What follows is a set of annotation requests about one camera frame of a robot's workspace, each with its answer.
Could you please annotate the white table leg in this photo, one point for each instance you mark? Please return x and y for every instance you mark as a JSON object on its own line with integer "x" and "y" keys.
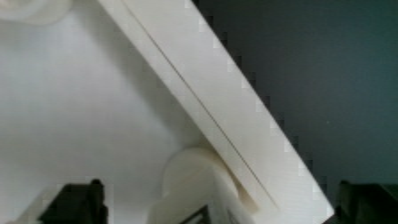
{"x": 203, "y": 195}

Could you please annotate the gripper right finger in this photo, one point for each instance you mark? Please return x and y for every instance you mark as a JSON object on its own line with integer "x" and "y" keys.
{"x": 366, "y": 203}

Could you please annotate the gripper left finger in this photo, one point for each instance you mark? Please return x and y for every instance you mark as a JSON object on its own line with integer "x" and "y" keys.
{"x": 76, "y": 207}

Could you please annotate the white square table top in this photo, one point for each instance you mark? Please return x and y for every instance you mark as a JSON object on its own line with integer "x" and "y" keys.
{"x": 121, "y": 89}

